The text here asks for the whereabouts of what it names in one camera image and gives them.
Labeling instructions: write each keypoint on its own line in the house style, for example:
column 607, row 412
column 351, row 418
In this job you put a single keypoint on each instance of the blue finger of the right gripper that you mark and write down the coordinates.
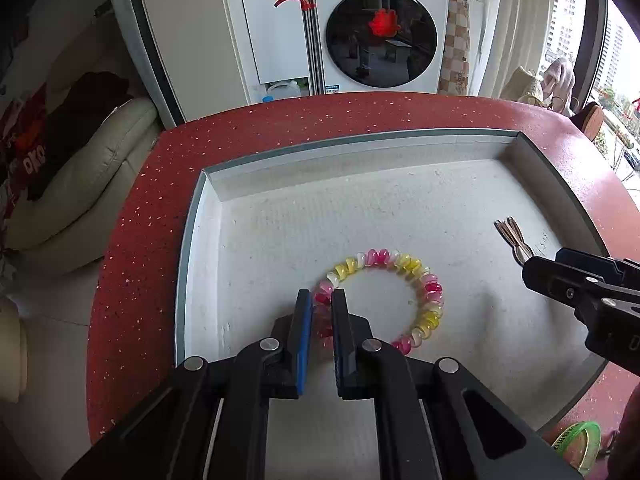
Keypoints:
column 607, row 268
column 563, row 283

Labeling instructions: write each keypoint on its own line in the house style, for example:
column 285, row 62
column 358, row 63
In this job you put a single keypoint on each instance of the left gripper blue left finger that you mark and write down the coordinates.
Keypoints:
column 208, row 420

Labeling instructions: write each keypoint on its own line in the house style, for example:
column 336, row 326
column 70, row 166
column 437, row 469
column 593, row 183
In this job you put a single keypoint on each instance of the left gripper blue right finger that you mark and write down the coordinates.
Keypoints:
column 434, row 420

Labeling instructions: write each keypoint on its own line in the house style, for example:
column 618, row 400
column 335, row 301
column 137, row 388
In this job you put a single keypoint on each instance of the gold bunny hair clip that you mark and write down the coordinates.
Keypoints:
column 513, row 235

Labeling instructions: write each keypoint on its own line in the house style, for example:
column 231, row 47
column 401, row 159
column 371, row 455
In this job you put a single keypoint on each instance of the green translucent bangle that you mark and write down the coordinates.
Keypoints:
column 579, row 444

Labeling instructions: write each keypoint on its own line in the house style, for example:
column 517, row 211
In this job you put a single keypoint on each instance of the orange wooden chair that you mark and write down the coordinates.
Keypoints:
column 589, row 120

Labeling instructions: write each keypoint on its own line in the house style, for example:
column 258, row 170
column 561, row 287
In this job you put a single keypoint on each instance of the pink white cloth pile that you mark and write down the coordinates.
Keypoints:
column 552, row 90

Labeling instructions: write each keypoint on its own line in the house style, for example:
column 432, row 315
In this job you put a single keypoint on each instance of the checkered folded board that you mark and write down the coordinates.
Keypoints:
column 455, row 73

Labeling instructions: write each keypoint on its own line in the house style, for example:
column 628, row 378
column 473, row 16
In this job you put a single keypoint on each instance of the cream leather sofa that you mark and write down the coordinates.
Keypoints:
column 69, row 226

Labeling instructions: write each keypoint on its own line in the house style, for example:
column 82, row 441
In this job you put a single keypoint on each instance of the lower white washing machine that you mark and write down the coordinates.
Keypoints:
column 388, row 45

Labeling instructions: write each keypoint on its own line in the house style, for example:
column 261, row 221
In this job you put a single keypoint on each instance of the white detergent jug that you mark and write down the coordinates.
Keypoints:
column 278, row 90

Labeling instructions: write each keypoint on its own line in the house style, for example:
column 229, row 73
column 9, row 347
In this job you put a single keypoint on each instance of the black clothing on sofa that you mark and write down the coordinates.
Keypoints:
column 73, row 123

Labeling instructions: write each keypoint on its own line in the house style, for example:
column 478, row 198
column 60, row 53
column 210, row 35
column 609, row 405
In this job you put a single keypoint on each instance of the red printed blanket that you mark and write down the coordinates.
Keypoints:
column 22, row 146

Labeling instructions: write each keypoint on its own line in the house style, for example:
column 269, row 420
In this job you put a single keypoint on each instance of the red handled mop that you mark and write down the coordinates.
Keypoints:
column 308, row 8

